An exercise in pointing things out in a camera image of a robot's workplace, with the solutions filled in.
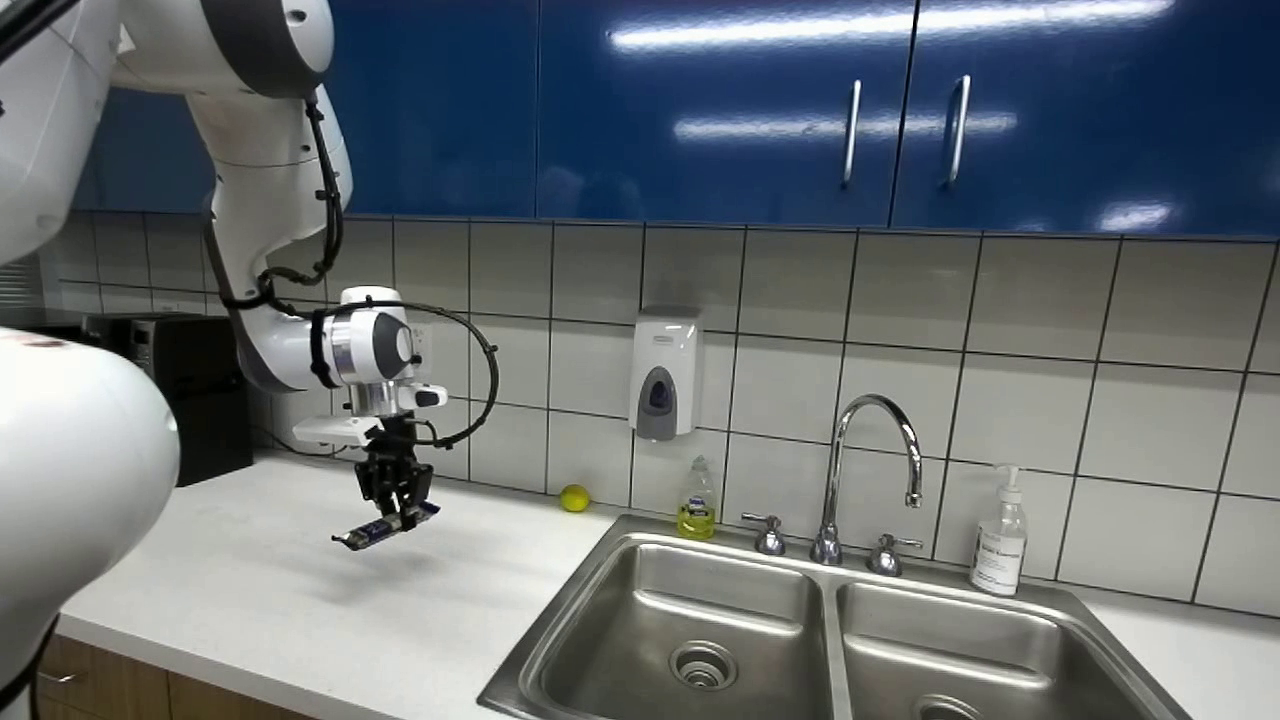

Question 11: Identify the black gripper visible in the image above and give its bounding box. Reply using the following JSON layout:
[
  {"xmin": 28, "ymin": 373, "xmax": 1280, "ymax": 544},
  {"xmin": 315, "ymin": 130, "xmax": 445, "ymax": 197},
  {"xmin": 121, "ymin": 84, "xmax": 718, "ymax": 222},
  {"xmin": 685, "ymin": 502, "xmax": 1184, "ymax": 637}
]
[{"xmin": 352, "ymin": 411, "xmax": 445, "ymax": 529}]

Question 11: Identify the small black object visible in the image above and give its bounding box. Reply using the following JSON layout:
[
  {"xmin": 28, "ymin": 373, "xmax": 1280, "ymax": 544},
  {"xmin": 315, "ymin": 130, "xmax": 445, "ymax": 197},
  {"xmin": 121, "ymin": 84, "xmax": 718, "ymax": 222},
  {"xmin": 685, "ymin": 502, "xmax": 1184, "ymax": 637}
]
[{"xmin": 327, "ymin": 502, "xmax": 445, "ymax": 558}]

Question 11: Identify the metal sink drain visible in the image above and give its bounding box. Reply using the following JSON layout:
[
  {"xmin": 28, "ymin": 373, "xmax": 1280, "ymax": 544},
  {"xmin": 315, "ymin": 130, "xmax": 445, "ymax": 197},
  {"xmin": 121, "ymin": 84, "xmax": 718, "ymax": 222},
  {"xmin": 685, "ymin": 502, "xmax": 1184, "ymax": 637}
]
[
  {"xmin": 667, "ymin": 637, "xmax": 739, "ymax": 698},
  {"xmin": 913, "ymin": 689, "xmax": 988, "ymax": 720}
]

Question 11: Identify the stainless steel double sink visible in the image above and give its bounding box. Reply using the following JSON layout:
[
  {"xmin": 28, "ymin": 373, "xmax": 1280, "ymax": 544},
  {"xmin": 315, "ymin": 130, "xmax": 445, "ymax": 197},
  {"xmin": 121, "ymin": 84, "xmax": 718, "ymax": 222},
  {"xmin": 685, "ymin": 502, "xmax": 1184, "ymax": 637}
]
[{"xmin": 477, "ymin": 514, "xmax": 1196, "ymax": 720}]

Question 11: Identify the black countertop appliance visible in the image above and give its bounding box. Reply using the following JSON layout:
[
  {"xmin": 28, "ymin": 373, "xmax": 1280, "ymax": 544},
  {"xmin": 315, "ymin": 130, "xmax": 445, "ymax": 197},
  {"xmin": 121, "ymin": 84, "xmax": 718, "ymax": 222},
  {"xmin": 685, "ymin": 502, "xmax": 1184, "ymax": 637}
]
[{"xmin": 122, "ymin": 313, "xmax": 258, "ymax": 490}]

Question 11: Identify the yellow dish soap bottle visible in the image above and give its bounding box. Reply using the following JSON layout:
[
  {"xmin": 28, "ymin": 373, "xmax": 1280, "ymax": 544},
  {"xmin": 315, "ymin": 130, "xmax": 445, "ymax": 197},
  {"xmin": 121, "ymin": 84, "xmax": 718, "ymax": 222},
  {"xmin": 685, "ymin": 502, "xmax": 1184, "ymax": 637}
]
[{"xmin": 671, "ymin": 452, "xmax": 722, "ymax": 544}]

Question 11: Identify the wooden base cabinet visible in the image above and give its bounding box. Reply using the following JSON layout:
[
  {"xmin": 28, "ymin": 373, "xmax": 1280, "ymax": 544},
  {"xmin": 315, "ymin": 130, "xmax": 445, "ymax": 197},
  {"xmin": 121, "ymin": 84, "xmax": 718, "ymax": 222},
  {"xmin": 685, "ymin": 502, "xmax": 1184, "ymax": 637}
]
[{"xmin": 28, "ymin": 633, "xmax": 315, "ymax": 720}]

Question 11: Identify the chrome gooseneck faucet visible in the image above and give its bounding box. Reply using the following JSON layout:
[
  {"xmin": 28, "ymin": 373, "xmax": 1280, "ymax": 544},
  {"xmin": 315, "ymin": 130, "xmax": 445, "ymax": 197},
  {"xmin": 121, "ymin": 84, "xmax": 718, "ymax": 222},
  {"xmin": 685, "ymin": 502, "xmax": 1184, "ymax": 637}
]
[{"xmin": 806, "ymin": 393, "xmax": 929, "ymax": 570}]

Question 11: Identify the clear pump soap bottle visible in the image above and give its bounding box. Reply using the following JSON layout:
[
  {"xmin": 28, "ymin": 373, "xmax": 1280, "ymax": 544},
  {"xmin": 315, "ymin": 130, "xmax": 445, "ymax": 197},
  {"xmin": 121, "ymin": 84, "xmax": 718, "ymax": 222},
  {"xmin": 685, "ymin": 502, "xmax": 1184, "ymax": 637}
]
[{"xmin": 969, "ymin": 465, "xmax": 1031, "ymax": 599}]

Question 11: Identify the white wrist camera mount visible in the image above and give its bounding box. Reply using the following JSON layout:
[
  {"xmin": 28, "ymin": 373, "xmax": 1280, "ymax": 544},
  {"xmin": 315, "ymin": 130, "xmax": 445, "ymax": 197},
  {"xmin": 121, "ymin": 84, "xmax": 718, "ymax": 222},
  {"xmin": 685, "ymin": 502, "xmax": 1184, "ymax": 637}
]
[{"xmin": 288, "ymin": 382, "xmax": 452, "ymax": 465}]

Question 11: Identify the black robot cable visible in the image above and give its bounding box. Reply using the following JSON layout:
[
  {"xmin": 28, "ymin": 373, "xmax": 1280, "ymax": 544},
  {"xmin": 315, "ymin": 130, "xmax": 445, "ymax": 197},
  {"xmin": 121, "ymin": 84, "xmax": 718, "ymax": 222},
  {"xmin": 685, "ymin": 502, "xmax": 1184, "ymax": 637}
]
[{"xmin": 202, "ymin": 84, "xmax": 504, "ymax": 455}]

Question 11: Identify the white wall soap dispenser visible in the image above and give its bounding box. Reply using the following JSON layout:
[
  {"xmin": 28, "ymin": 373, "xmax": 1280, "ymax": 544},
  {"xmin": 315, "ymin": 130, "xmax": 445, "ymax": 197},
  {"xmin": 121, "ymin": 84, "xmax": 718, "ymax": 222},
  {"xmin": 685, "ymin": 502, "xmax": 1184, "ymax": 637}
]
[{"xmin": 626, "ymin": 313, "xmax": 702, "ymax": 445}]

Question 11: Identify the chrome faucet handle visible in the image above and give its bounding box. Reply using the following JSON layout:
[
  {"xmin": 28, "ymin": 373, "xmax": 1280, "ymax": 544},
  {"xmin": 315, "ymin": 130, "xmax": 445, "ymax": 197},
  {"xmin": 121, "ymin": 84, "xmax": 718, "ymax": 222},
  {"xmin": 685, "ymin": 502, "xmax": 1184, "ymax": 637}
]
[
  {"xmin": 864, "ymin": 531, "xmax": 906, "ymax": 581},
  {"xmin": 745, "ymin": 514, "xmax": 791, "ymax": 560}
]

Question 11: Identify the blue cabinet door without handle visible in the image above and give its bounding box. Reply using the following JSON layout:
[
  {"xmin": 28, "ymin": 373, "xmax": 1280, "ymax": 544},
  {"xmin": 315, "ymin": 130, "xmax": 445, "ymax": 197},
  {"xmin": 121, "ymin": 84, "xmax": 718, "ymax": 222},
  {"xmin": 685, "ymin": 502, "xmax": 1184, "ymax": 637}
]
[{"xmin": 71, "ymin": 0, "xmax": 546, "ymax": 225}]

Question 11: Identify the silver cabinet door handle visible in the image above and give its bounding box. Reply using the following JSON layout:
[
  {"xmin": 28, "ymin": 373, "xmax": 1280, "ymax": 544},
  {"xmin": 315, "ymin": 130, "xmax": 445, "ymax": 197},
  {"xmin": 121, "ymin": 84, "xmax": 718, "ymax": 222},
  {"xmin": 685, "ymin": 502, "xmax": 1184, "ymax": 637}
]
[
  {"xmin": 834, "ymin": 78, "xmax": 868, "ymax": 194},
  {"xmin": 942, "ymin": 72, "xmax": 975, "ymax": 194}
]

